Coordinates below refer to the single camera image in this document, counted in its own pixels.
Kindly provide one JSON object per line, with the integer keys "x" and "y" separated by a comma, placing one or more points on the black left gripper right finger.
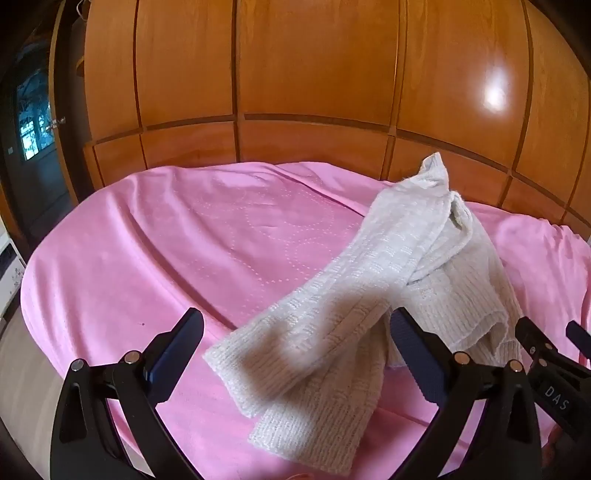
{"x": 506, "y": 443}

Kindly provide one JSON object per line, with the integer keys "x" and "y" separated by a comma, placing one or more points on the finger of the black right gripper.
{"x": 579, "y": 337}
{"x": 561, "y": 386}

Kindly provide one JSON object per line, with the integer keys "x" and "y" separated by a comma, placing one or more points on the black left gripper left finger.
{"x": 85, "y": 443}

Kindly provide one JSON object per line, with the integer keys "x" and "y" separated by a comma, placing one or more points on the white knitted sweater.
{"x": 310, "y": 368}

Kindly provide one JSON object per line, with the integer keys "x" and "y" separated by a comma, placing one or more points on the pink bed sheet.
{"x": 231, "y": 240}

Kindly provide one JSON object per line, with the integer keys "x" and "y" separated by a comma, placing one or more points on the white appliance at left edge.
{"x": 12, "y": 268}

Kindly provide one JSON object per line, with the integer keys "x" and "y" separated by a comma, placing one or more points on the dark door with window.
{"x": 31, "y": 161}

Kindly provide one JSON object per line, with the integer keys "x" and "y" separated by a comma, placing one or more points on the wooden wardrobe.
{"x": 370, "y": 86}

